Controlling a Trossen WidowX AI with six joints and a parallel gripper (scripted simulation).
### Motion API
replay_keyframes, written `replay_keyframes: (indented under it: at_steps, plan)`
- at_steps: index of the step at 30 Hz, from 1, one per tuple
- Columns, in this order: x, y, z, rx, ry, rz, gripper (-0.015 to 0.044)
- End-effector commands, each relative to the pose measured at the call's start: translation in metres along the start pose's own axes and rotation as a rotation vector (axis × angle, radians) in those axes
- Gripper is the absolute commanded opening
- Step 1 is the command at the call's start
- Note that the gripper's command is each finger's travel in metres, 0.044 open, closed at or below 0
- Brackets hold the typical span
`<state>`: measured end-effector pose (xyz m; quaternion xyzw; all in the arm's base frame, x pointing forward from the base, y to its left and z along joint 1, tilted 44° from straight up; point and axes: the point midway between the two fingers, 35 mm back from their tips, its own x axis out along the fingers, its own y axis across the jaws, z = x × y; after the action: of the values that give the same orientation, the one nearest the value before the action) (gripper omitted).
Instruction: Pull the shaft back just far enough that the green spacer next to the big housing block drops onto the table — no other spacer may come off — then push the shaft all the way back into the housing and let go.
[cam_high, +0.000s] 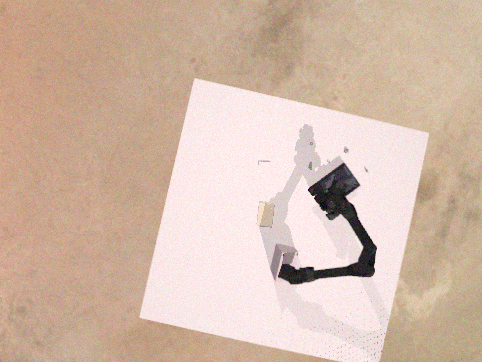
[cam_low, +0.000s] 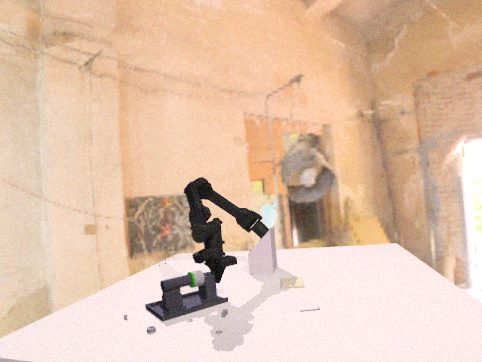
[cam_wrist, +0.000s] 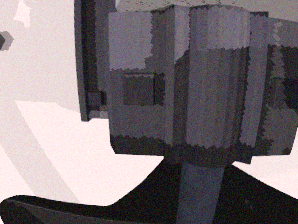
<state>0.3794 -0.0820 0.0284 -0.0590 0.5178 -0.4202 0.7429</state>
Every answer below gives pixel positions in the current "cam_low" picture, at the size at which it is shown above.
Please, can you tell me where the green spacer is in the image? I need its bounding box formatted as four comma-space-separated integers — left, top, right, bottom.
187, 272, 196, 288

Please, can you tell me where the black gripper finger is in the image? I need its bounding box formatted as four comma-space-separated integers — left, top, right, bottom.
210, 264, 226, 284
203, 262, 214, 272

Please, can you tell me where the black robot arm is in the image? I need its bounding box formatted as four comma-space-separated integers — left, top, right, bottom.
183, 177, 271, 264

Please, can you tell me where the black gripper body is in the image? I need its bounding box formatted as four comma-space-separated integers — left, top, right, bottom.
203, 238, 237, 267

